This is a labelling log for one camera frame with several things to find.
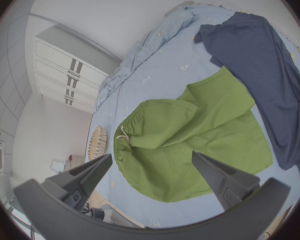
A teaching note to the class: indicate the bed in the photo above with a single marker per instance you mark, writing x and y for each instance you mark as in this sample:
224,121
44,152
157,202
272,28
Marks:
165,84

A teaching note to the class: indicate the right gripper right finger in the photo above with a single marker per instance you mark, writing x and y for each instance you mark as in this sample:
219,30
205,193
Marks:
220,181

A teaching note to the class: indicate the green shorts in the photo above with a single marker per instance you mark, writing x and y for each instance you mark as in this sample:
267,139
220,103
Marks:
190,139

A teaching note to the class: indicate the pale grey cabinet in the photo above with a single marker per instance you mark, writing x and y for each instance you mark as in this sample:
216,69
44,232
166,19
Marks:
76,161

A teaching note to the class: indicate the round woven basket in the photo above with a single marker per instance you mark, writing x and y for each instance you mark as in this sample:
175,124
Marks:
98,141

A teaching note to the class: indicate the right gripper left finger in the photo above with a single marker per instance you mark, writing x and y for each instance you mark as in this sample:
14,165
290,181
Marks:
85,179

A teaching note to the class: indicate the pale blue quilt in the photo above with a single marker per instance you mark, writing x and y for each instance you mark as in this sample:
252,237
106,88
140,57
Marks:
145,49

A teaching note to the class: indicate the dark blue garment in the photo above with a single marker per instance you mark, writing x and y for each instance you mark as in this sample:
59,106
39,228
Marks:
252,59

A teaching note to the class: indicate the white wardrobe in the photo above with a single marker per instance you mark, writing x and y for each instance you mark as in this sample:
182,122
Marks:
55,66

